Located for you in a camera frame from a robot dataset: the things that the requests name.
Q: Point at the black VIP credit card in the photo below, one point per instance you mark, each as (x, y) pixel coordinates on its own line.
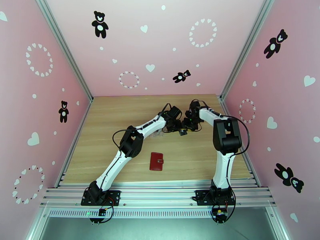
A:
(183, 132)

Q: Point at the clear acrylic card stand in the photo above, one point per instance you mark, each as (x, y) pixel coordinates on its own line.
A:
(156, 134)

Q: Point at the red leather card holder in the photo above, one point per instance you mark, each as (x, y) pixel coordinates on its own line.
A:
(155, 163)

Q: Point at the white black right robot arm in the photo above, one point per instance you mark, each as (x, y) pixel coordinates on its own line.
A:
(223, 166)

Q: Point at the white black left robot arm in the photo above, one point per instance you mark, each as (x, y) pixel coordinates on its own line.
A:
(111, 169)

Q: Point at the controller board with yellow plug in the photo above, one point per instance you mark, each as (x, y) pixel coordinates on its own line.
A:
(220, 213)

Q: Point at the small black controller board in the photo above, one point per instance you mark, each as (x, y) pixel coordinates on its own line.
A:
(102, 212)

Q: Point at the aluminium table side rail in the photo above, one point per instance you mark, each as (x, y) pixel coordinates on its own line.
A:
(75, 141)
(239, 141)

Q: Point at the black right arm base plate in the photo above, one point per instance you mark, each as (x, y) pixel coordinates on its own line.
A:
(200, 196)

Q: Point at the aluminium extrusion rail bed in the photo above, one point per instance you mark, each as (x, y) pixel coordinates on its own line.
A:
(160, 196)

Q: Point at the aluminium frame post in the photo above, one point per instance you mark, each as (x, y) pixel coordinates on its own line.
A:
(246, 46)
(67, 50)

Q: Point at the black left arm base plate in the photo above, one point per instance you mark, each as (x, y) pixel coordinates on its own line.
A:
(115, 195)

